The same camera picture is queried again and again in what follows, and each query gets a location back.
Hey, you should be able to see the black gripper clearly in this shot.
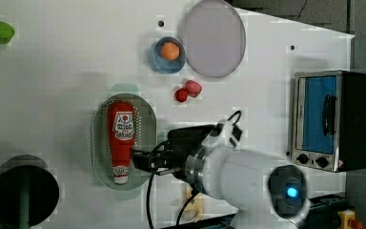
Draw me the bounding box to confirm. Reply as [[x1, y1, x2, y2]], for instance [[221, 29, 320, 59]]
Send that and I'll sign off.
[[132, 124, 214, 180]]

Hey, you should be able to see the red ketchup bottle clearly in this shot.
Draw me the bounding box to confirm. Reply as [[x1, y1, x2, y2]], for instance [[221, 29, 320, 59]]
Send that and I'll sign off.
[[108, 100, 134, 184]]

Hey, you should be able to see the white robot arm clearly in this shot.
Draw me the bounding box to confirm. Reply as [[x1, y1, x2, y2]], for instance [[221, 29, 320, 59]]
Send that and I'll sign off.
[[131, 120, 310, 229]]

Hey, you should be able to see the red toy strawberry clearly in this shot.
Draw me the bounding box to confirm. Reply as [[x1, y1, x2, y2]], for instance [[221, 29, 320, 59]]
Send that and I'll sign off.
[[174, 88, 188, 103]]

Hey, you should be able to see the pink toy strawberry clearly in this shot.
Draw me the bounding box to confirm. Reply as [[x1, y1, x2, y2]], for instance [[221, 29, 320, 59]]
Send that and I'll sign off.
[[185, 80, 202, 97]]

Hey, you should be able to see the blue bowl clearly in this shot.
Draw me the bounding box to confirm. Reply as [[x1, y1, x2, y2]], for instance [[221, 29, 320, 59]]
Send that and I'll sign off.
[[148, 37, 186, 74]]

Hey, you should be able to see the orange ball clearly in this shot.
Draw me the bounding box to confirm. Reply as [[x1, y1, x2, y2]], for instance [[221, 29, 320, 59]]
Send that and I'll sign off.
[[161, 42, 180, 61]]

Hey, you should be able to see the grey round plate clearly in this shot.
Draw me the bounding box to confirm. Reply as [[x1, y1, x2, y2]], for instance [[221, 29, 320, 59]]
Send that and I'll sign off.
[[182, 0, 246, 77]]

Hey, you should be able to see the black round stand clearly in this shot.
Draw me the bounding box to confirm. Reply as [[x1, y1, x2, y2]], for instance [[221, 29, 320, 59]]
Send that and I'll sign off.
[[0, 155, 60, 229]]

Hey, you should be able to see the silver toaster oven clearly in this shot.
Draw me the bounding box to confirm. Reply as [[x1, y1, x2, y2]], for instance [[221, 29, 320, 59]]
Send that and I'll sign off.
[[291, 71, 366, 173]]

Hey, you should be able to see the green toy pear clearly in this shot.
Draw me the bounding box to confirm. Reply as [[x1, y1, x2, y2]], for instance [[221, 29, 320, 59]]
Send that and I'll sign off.
[[0, 21, 15, 45]]

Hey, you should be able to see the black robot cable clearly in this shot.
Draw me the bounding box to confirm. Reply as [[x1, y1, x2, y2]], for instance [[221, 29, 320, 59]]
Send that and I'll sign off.
[[145, 139, 173, 229]]

